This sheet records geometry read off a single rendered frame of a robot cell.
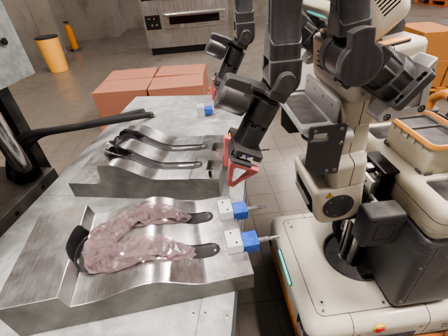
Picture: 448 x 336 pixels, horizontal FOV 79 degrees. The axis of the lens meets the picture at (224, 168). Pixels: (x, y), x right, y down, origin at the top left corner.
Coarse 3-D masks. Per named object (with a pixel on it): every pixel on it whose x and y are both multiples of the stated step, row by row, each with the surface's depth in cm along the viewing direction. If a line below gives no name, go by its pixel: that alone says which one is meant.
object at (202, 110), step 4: (200, 104) 135; (200, 108) 132; (204, 108) 134; (208, 108) 133; (212, 108) 133; (200, 112) 133; (204, 112) 133; (208, 112) 134; (212, 112) 134; (200, 116) 134; (204, 116) 134
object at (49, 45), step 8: (40, 40) 482; (48, 40) 485; (56, 40) 496; (40, 48) 492; (48, 48) 491; (56, 48) 499; (48, 56) 499; (56, 56) 503; (64, 56) 520; (48, 64) 510; (56, 64) 509; (64, 64) 520; (56, 72) 517
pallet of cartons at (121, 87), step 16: (112, 80) 311; (128, 80) 306; (144, 80) 302; (160, 80) 298; (176, 80) 294; (192, 80) 290; (96, 96) 281; (112, 96) 281; (128, 96) 282; (144, 96) 282; (112, 112) 292
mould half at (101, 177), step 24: (120, 144) 92; (144, 144) 94; (168, 144) 99; (192, 144) 98; (96, 168) 95; (120, 168) 82; (144, 168) 86; (96, 192) 90; (120, 192) 89; (144, 192) 87; (168, 192) 86; (192, 192) 85; (216, 192) 84
